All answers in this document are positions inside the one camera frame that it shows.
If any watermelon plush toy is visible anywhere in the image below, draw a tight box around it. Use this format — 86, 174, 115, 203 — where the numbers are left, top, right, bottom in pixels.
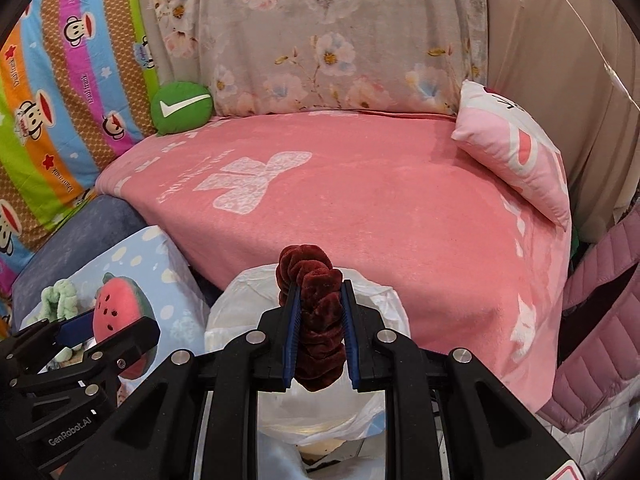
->
92, 272, 158, 380

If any dark red velvet scrunchie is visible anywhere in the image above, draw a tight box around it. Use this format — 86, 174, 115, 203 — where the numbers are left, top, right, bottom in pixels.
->
276, 244, 346, 392

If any white plastic trash bag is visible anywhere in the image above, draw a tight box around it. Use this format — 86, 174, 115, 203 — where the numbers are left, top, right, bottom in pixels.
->
204, 263, 412, 447

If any blue grey cushion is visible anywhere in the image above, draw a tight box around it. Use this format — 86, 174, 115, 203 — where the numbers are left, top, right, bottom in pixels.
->
11, 195, 146, 332

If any pink bed blanket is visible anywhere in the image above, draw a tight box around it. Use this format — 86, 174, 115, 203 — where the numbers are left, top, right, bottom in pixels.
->
96, 112, 570, 411

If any pink padded jacket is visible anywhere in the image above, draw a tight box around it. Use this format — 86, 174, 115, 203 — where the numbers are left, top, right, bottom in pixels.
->
539, 207, 639, 432

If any green checkmark round cushion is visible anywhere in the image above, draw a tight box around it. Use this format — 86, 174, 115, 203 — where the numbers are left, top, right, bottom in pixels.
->
150, 81, 214, 136

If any pink white pillow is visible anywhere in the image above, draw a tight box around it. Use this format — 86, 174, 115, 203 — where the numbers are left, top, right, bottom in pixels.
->
451, 80, 570, 230

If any colourful monkey striped quilt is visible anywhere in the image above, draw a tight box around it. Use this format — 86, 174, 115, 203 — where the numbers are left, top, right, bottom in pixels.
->
1, 0, 158, 310

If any grey floral quilt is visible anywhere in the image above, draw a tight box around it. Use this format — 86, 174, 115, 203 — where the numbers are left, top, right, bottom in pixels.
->
140, 0, 488, 116

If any beige curtain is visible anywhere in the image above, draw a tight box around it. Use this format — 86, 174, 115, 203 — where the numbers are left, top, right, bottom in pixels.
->
487, 0, 639, 243

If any thin white cord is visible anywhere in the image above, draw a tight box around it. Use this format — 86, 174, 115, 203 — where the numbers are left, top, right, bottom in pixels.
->
527, 0, 640, 112

